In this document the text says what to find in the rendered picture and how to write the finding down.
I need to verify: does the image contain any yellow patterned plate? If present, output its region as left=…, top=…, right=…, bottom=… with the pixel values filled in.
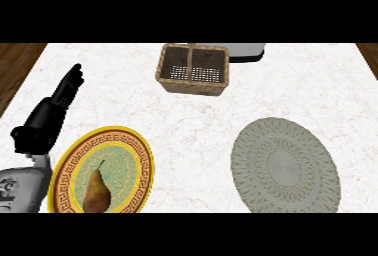
left=47, top=125, right=156, bottom=214

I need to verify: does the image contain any pale grey appliance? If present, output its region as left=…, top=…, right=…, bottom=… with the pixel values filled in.
left=226, top=43, right=267, bottom=64

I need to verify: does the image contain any round grey woven placemat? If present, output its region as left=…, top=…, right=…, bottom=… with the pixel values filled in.
left=229, top=116, right=342, bottom=214

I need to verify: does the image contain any brown pear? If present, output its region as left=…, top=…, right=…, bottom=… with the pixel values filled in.
left=81, top=159, right=114, bottom=214

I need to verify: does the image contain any wicker basket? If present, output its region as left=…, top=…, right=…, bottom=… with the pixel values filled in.
left=155, top=43, right=232, bottom=97

